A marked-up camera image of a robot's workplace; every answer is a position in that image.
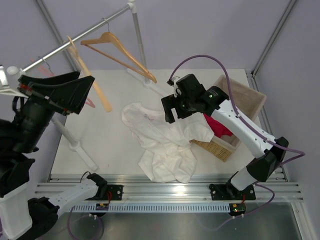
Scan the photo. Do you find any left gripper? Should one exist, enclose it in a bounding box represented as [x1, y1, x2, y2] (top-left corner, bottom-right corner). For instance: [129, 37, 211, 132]
[10, 70, 95, 153]

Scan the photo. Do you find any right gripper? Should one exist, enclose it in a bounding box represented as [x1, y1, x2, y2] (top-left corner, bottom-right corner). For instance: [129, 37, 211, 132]
[161, 92, 196, 124]

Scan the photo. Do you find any white printed t shirt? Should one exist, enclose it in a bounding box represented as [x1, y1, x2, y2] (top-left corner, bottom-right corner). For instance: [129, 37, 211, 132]
[121, 102, 215, 184]

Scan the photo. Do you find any wooden hanger with metal hook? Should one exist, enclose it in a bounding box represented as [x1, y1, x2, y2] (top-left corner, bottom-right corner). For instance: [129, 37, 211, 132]
[80, 28, 157, 83]

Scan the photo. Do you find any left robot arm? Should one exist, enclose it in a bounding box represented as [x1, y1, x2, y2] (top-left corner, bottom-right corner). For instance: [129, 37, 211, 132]
[0, 71, 108, 240]

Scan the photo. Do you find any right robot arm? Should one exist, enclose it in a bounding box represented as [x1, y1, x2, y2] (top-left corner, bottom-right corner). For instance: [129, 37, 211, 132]
[161, 74, 289, 201]

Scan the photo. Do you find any pink hanger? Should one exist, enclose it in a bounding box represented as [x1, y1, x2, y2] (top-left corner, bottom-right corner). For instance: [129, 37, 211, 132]
[36, 63, 96, 109]

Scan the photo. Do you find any light wooden hanger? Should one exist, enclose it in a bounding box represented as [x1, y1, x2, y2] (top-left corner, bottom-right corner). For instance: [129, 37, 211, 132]
[67, 36, 113, 113]

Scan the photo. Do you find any clothes rack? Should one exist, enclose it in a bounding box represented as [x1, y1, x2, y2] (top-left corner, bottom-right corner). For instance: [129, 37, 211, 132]
[5, 0, 172, 172]

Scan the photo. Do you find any pink cloth in basket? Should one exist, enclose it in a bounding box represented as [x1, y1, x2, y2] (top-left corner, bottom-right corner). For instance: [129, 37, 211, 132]
[203, 114, 233, 138]

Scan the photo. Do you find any wicker basket with liner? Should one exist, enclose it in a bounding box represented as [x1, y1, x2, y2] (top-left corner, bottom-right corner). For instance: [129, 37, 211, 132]
[192, 79, 267, 162]

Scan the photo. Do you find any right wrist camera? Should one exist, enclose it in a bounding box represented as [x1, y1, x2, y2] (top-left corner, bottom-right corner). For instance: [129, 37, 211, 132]
[166, 76, 180, 97]

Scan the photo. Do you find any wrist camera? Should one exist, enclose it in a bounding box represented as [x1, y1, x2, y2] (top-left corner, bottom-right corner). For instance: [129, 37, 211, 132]
[166, 76, 180, 97]
[0, 65, 28, 98]

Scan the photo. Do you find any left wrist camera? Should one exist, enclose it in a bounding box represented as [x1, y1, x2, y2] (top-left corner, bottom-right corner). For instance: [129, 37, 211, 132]
[0, 65, 28, 98]

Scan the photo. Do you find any aluminium rail frame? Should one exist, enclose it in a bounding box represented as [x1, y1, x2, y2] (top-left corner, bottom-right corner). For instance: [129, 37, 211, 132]
[34, 70, 303, 203]

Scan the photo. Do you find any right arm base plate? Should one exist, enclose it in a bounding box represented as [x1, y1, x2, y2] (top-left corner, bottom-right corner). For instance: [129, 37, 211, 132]
[208, 184, 256, 201]

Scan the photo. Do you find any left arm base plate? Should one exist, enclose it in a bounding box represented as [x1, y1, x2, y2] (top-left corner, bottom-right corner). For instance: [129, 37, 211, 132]
[86, 183, 124, 201]

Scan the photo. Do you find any white cable duct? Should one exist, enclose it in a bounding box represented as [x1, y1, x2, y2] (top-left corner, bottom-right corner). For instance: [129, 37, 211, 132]
[62, 202, 231, 214]

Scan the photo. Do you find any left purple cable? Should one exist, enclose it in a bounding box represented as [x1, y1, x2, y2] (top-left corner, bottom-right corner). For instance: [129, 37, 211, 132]
[67, 206, 105, 240]

